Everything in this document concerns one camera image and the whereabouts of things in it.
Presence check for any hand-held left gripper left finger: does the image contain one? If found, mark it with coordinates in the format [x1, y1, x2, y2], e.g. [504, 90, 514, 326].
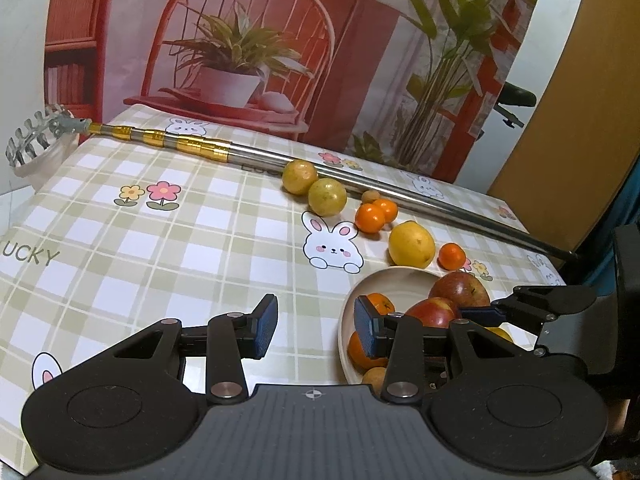
[95, 294, 279, 406]

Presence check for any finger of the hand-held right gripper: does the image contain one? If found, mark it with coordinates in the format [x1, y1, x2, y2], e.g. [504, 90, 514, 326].
[460, 285, 598, 333]

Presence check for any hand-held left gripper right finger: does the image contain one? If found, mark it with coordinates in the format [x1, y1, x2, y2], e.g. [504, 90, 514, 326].
[354, 296, 546, 405]

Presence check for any small orange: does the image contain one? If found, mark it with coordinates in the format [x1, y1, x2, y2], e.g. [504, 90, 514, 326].
[347, 330, 390, 372]
[438, 242, 467, 271]
[374, 199, 399, 224]
[361, 292, 396, 317]
[355, 202, 387, 234]

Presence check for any red apple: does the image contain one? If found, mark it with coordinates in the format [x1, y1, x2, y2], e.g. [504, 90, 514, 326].
[405, 297, 462, 329]
[428, 271, 492, 309]

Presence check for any brownish yellow round fruit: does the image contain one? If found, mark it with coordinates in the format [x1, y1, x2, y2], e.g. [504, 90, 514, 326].
[361, 366, 388, 392]

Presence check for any beige round plate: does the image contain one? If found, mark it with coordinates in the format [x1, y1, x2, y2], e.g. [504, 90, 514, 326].
[338, 266, 516, 386]

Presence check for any yellow lemon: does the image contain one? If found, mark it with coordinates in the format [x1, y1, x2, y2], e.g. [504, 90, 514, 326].
[388, 220, 436, 269]

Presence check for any yellow-green passion fruit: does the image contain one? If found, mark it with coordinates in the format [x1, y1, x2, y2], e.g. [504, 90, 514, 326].
[282, 159, 319, 196]
[307, 177, 348, 217]

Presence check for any teal cloth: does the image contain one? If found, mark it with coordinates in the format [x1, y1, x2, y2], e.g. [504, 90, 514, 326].
[595, 160, 640, 301]

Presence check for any telescopic metal fruit picker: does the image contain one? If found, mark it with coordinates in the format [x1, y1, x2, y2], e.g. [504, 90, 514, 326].
[6, 104, 581, 261]

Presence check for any wooden board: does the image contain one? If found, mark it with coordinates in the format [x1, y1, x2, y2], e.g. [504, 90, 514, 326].
[487, 0, 640, 251]

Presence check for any printed room scene backdrop cloth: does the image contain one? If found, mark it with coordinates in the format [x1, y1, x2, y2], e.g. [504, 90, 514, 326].
[44, 0, 551, 183]

